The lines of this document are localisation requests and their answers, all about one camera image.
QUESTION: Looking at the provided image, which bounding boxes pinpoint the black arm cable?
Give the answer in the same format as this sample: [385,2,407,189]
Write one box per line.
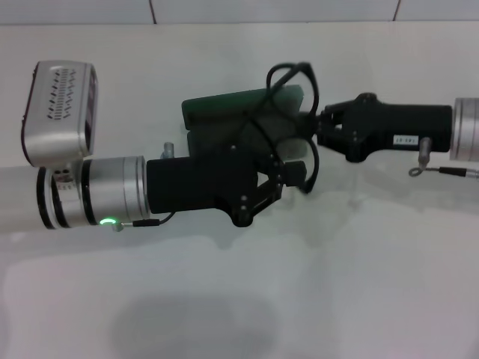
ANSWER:
[409,166,479,180]
[112,211,177,232]

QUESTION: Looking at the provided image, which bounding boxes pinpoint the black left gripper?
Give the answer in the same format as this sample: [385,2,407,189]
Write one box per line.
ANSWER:
[145,143,308,229]

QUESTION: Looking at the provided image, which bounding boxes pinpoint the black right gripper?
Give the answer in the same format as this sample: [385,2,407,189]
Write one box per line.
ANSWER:
[316,91,454,163]

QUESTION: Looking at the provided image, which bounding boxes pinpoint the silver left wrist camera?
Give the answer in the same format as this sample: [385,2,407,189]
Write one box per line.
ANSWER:
[22,60,100,168]

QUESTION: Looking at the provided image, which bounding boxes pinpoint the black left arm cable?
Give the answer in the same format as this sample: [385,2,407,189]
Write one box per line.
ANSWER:
[112,211,177,232]

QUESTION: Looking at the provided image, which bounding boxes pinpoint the green glasses case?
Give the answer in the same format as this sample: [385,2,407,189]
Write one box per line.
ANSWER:
[180,85,310,175]

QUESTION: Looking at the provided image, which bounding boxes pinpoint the black round-frame glasses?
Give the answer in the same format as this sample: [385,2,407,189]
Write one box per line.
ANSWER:
[234,61,321,194]

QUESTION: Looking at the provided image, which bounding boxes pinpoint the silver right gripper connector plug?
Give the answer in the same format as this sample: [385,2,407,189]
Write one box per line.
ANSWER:
[418,137,433,165]

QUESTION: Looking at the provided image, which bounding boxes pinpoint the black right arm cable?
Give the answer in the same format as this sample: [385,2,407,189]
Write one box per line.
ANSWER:
[409,166,479,180]

